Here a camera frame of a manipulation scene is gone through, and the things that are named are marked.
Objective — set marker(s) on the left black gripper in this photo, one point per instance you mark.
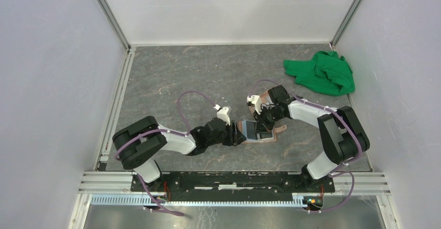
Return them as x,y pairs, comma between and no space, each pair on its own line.
235,137

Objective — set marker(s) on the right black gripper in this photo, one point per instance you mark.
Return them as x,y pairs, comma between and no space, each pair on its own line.
262,125

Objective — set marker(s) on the black card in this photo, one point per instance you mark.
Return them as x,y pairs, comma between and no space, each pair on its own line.
266,135

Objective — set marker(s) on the tan leather card holder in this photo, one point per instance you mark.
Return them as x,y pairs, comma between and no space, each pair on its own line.
275,131

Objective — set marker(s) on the pink oval tray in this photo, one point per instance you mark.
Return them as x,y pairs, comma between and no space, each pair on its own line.
265,98

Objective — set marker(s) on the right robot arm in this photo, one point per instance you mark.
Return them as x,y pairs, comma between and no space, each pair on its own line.
342,135

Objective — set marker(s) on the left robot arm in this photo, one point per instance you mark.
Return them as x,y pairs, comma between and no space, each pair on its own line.
137,143

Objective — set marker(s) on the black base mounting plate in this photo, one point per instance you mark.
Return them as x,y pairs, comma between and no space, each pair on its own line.
238,186

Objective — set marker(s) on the green cloth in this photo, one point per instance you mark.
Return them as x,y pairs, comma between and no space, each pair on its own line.
325,73

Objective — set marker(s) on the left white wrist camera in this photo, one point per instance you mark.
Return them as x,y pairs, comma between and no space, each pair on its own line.
223,113

